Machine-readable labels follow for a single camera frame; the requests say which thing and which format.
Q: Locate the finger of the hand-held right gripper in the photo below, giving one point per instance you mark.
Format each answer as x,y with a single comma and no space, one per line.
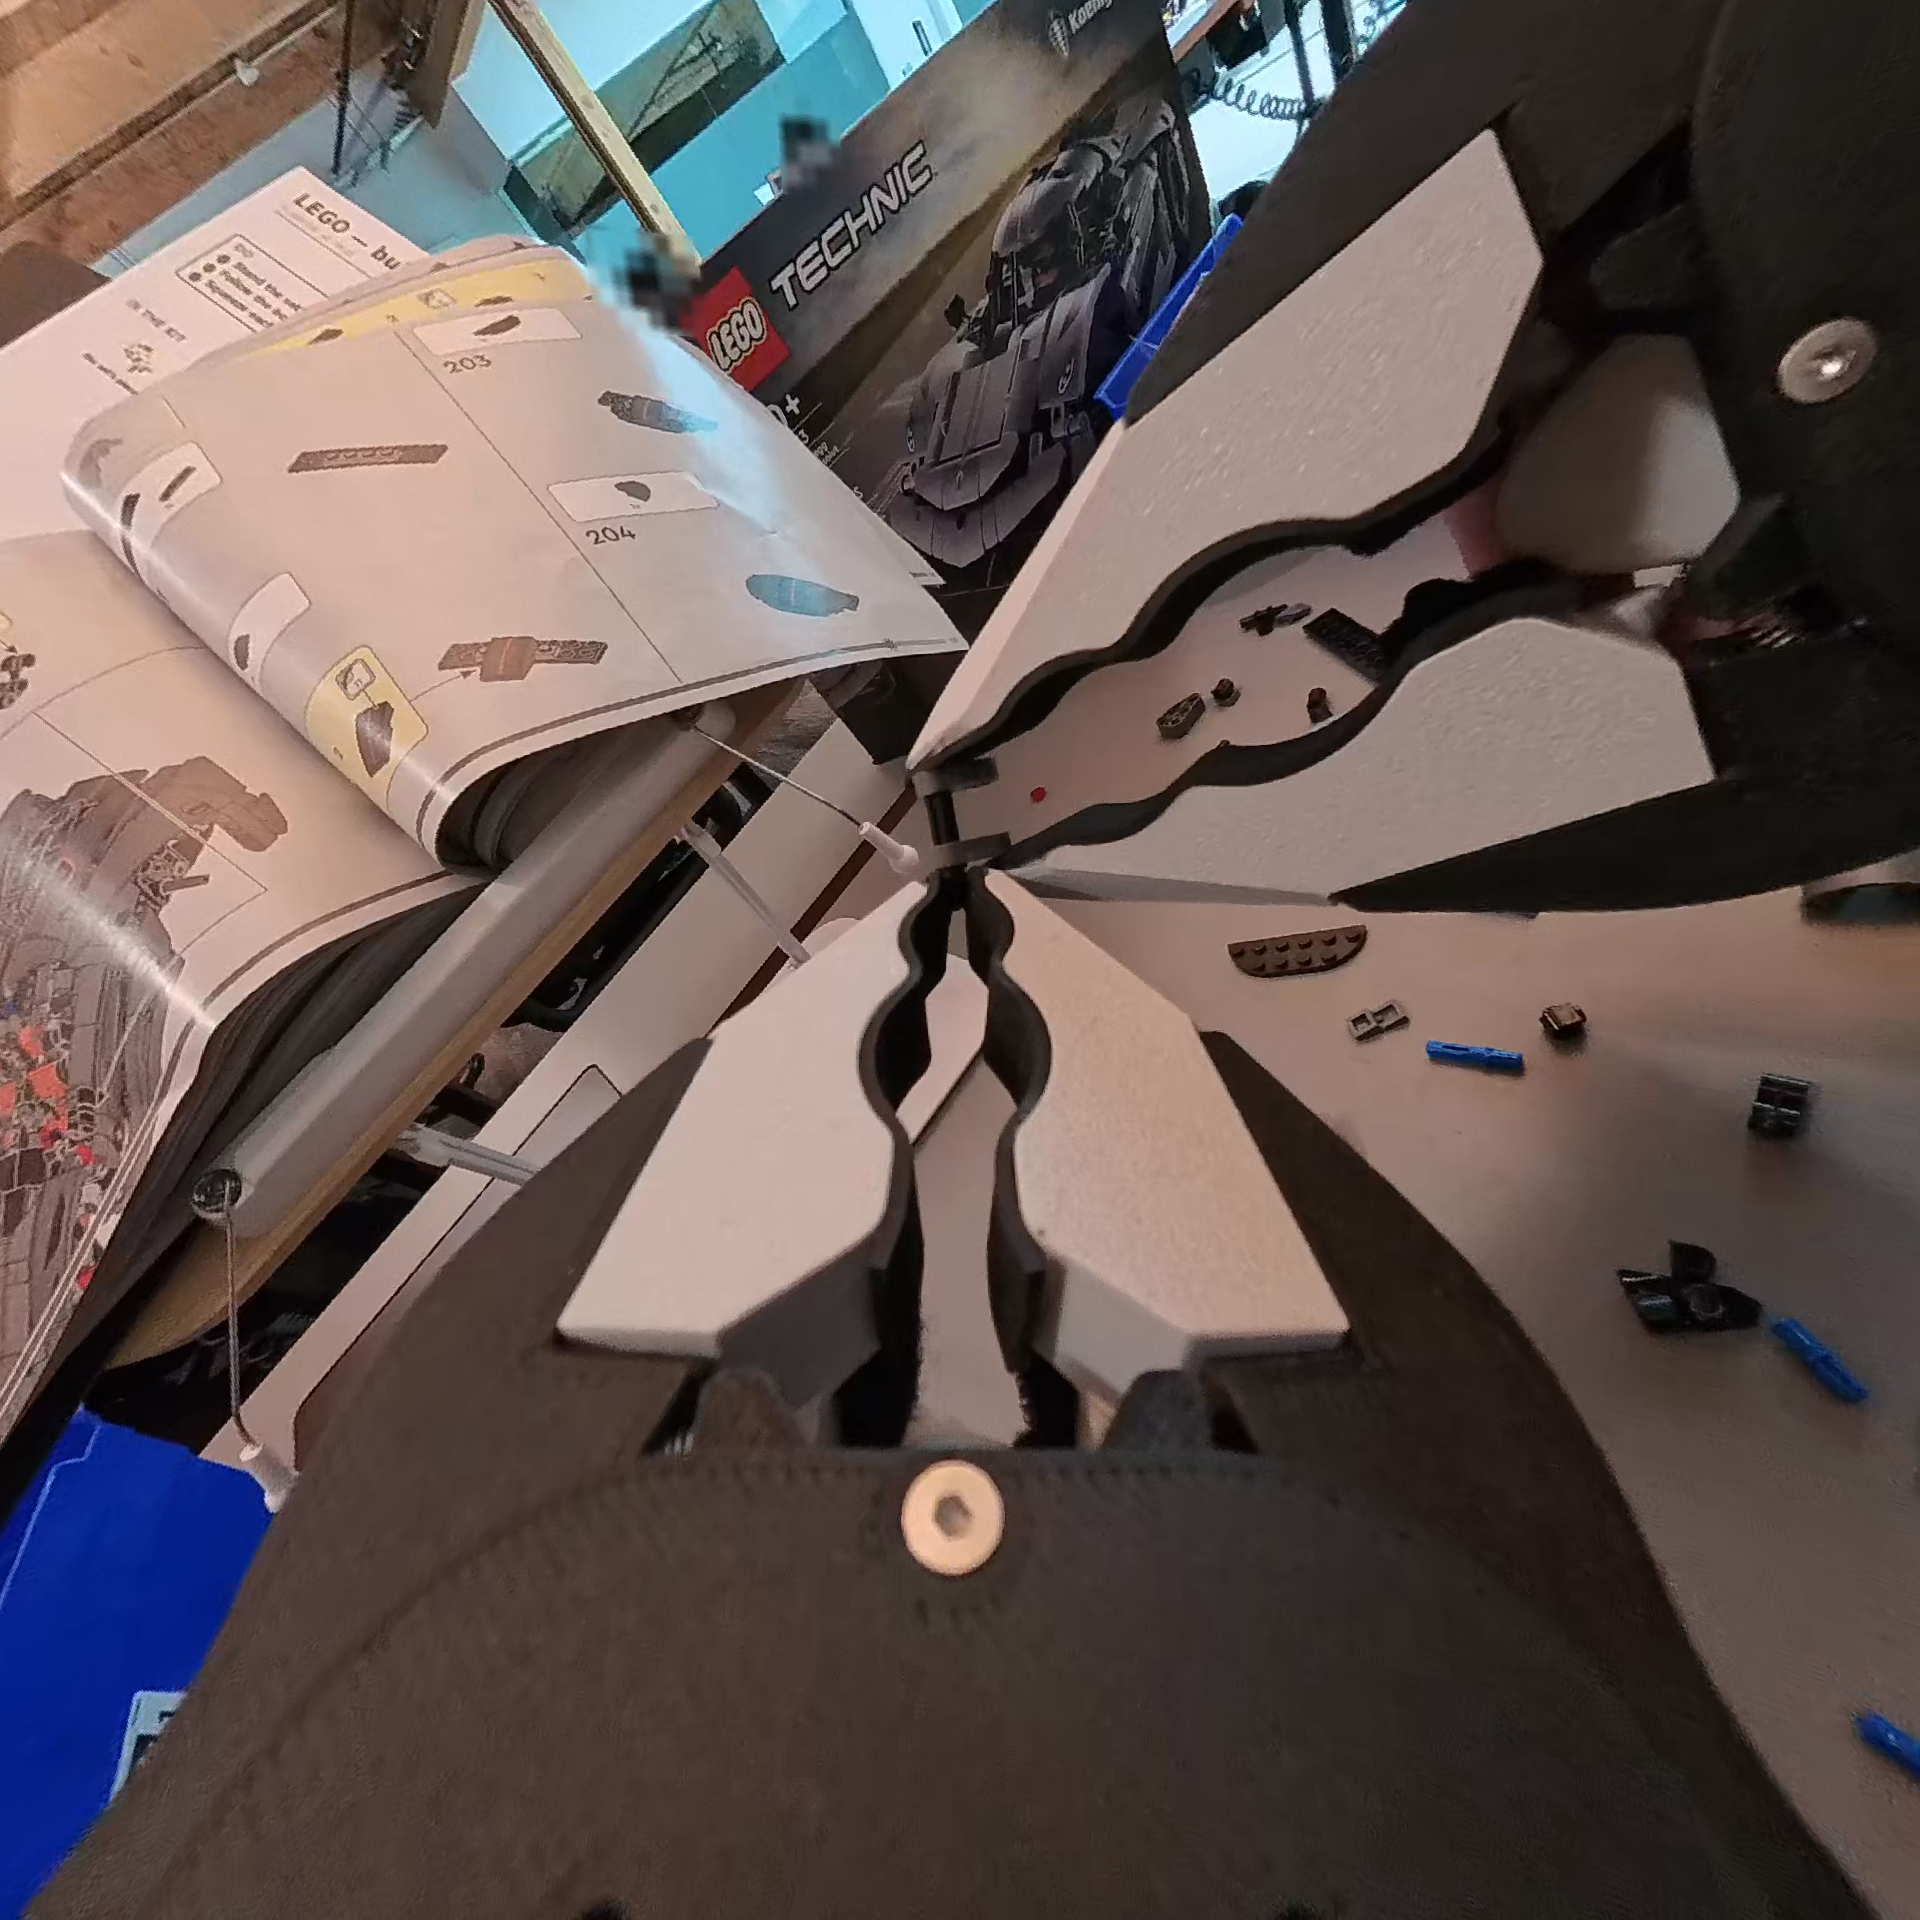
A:
1500,763
1276,390

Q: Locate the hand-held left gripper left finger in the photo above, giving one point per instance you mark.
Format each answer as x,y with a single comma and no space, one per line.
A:
722,1185

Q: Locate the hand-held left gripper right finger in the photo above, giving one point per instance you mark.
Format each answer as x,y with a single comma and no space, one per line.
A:
1184,1185

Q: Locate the black lego axle pin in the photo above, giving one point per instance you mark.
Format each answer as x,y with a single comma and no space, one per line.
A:
942,819

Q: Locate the black lego connector with blue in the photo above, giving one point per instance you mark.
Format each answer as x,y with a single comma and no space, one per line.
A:
1687,1298

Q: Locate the lego instruction book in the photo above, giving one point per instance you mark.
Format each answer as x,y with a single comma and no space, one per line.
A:
452,494

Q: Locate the black long studded lego plate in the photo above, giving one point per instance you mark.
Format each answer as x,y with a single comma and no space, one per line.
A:
1359,639

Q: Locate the blue lego pin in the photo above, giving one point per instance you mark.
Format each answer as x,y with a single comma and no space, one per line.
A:
1892,1739
1818,1358
1475,1057

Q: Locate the lego set box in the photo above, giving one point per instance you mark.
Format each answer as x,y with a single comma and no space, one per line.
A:
931,299

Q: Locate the blue storage bin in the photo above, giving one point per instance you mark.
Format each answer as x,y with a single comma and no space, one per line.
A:
91,1576
1155,360

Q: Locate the dark grey lego bracket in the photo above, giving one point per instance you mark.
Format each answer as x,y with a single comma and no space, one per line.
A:
1376,1023

